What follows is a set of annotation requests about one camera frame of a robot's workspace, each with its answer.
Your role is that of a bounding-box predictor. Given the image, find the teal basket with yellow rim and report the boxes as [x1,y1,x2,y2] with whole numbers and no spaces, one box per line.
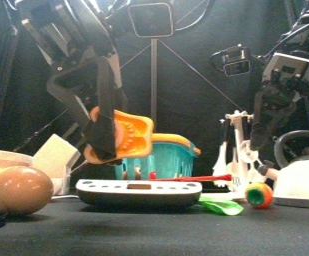
[114,132,202,181]

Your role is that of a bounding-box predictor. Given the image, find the square black camera box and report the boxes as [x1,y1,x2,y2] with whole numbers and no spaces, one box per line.
[127,2,175,39]

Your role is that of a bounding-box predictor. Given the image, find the black cable loop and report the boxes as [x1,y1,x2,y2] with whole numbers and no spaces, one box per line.
[171,0,217,32]

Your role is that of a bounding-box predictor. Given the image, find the white kettle with black handle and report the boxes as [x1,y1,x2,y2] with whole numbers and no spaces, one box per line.
[257,129,309,210]

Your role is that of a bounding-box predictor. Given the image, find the beige bowl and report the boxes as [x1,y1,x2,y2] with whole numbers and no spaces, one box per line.
[0,148,34,188]

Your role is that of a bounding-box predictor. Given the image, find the white utensil rack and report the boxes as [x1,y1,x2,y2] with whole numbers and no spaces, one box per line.
[214,109,262,201]

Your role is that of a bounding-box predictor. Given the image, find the red toy utensil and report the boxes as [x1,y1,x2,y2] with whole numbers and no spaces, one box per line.
[149,173,234,183]

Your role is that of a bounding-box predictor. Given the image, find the white and black scale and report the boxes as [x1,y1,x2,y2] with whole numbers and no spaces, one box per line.
[74,178,203,209]

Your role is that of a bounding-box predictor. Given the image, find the orange ball with green centre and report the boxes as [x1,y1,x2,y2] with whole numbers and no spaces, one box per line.
[243,181,274,210]

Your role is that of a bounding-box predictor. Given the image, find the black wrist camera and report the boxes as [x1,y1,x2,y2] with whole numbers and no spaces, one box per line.
[209,44,257,78]

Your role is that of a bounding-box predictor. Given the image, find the orange toy squash half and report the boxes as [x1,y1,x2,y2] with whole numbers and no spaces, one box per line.
[83,105,155,166]

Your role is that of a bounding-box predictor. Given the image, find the grey metal camera stand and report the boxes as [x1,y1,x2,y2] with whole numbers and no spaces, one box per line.
[115,37,245,133]

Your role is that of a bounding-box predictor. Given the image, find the white utensil with black handle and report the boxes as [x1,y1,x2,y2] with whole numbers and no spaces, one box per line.
[211,118,230,188]

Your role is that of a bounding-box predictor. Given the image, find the white cardboard box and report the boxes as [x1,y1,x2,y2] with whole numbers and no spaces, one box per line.
[30,133,82,196]

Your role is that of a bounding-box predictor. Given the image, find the brown shiny ball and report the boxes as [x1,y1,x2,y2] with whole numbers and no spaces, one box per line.
[0,165,55,216]

